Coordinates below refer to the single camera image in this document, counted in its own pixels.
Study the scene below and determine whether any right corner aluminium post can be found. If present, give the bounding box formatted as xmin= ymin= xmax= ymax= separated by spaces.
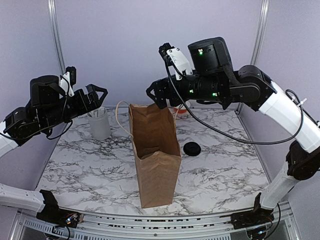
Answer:
xmin=236 ymin=0 xmax=271 ymax=112

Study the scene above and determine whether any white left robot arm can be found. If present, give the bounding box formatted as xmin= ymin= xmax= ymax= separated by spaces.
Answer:
xmin=0 ymin=72 xmax=108 ymax=223

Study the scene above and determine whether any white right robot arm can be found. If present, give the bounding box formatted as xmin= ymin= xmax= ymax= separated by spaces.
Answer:
xmin=146 ymin=64 xmax=320 ymax=224

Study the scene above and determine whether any corner aluminium post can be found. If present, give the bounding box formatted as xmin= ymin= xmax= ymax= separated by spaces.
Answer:
xmin=236 ymin=0 xmax=271 ymax=112
xmin=47 ymin=0 xmax=66 ymax=74

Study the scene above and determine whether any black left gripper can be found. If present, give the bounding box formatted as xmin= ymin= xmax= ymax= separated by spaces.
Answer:
xmin=41 ymin=83 xmax=108 ymax=130

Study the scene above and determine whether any brown paper bag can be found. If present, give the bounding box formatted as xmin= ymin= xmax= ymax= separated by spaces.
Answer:
xmin=127 ymin=104 xmax=182 ymax=209

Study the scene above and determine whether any white container with sachets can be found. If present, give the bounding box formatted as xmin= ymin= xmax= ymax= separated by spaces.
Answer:
xmin=87 ymin=106 xmax=111 ymax=141

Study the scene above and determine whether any left corner aluminium post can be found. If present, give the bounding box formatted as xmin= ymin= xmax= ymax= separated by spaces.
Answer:
xmin=47 ymin=0 xmax=66 ymax=74

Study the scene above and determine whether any orange white bowl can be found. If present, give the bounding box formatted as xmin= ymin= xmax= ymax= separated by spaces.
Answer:
xmin=173 ymin=104 xmax=188 ymax=115

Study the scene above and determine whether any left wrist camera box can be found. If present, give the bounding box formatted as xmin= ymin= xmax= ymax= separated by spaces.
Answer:
xmin=59 ymin=66 xmax=77 ymax=97

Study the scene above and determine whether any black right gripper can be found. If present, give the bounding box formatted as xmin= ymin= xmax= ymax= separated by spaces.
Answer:
xmin=146 ymin=68 xmax=230 ymax=109

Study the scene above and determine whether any front aluminium rail frame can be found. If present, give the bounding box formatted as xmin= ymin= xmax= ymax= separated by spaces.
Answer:
xmin=8 ymin=201 xmax=301 ymax=240

